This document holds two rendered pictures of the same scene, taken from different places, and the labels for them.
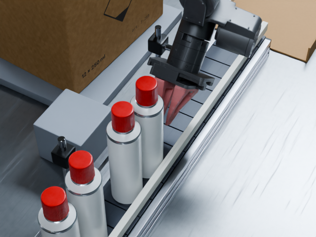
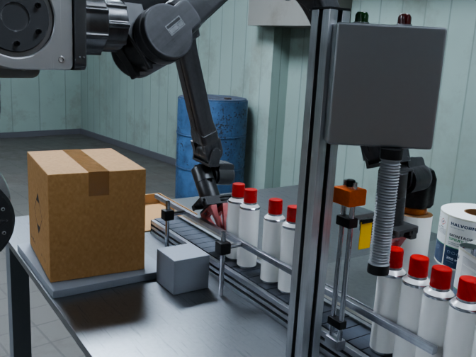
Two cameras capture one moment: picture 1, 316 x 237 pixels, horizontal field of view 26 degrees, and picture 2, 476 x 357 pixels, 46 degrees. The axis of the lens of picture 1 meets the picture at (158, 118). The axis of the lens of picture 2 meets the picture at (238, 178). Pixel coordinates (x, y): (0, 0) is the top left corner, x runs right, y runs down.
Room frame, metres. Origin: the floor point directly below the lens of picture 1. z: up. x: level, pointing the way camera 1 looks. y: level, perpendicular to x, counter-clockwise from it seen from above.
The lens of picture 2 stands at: (0.07, 1.30, 1.43)
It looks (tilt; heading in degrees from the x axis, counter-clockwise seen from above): 13 degrees down; 296
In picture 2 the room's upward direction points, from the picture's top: 3 degrees clockwise
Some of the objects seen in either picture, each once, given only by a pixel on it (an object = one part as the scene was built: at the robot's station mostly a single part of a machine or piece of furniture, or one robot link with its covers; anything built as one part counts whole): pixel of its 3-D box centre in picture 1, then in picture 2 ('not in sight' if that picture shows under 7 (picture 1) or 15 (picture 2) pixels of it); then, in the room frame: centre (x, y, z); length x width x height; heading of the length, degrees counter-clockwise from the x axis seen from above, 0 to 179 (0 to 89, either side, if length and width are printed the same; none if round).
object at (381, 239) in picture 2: not in sight; (384, 212); (0.25, 0.40, 1.18); 0.04 x 0.04 x 0.21
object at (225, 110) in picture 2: not in sight; (210, 148); (2.65, -3.30, 0.49); 0.67 x 0.66 x 0.99; 67
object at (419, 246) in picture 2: not in sight; (411, 227); (0.27, -0.05, 1.03); 0.09 x 0.09 x 0.30
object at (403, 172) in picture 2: not in sight; (394, 183); (0.28, 0.19, 1.18); 0.07 x 0.06 x 0.07; 67
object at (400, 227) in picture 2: not in sight; (389, 212); (0.28, 0.19, 1.12); 0.10 x 0.07 x 0.07; 151
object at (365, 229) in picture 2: not in sight; (365, 234); (0.31, 0.26, 1.09); 0.03 x 0.01 x 0.06; 60
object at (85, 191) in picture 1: (86, 203); (273, 240); (0.56, 0.10, 0.98); 0.05 x 0.05 x 0.20
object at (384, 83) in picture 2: not in sight; (378, 85); (0.29, 0.35, 1.38); 0.17 x 0.10 x 0.19; 25
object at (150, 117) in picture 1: (147, 128); (236, 221); (0.71, 0.02, 0.98); 0.05 x 0.05 x 0.20
